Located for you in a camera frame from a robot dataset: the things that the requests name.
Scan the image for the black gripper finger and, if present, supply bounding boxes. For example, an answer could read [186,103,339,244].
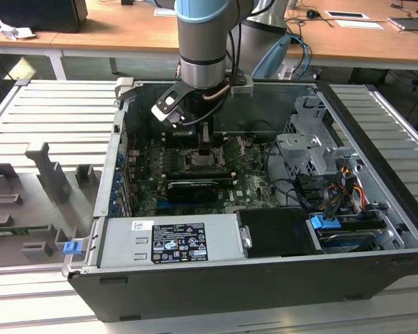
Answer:
[171,127,199,151]
[199,121,215,157]

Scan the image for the metal socket cover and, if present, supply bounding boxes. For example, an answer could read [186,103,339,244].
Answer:
[221,136,248,166]

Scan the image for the black RAM slot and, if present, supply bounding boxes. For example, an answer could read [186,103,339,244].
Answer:
[167,168,238,179]

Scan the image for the black graphics card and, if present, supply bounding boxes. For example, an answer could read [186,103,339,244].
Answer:
[166,179,219,205]

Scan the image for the green motherboard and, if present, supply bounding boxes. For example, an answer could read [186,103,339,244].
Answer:
[127,134,283,215]

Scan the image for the grey case latch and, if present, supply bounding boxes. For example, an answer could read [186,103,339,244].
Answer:
[114,77,137,102]

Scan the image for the pale blue teach pendant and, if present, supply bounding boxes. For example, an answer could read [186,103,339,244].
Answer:
[250,34,293,79]

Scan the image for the silver metal disk bay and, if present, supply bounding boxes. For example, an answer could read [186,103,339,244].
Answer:
[274,95,365,184]

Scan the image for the wooden desk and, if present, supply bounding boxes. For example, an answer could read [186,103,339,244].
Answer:
[285,0,418,70]
[0,6,182,76]

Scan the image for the black plastic shroud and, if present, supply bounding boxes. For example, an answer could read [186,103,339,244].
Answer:
[237,207,323,259]

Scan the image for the silver power supply unit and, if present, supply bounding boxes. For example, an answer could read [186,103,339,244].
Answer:
[97,212,251,269]

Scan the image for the hard disk in blue carrier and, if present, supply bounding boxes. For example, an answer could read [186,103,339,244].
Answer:
[309,214,382,253]

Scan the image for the open black PC case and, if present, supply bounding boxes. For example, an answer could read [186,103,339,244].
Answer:
[66,77,418,323]

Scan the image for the blue plastic clip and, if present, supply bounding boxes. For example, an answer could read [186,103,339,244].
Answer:
[63,240,82,255]

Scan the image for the grey parts rack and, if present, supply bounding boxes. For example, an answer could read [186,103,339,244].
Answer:
[0,141,104,269]

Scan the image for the white paper sheet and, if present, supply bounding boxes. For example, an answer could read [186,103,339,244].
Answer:
[334,19,386,31]

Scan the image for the black monitor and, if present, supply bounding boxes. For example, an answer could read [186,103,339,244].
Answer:
[0,0,88,34]

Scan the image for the green RAM stick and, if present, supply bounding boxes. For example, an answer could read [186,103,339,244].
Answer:
[0,225,52,236]

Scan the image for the crumpled white paper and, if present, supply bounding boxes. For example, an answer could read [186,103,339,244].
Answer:
[0,19,36,41]

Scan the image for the grey laptop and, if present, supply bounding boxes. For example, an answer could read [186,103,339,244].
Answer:
[388,15,418,34]

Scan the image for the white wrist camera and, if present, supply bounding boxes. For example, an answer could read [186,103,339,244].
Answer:
[150,85,187,128]

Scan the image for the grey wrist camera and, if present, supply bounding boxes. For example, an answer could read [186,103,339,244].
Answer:
[229,69,254,98]

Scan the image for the black cable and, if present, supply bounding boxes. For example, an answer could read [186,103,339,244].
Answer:
[264,138,300,209]

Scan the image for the blue cable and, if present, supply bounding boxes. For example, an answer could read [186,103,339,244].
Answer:
[288,33,314,76]

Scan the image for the coloured power wires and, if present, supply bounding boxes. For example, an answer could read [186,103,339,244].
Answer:
[327,166,369,213]

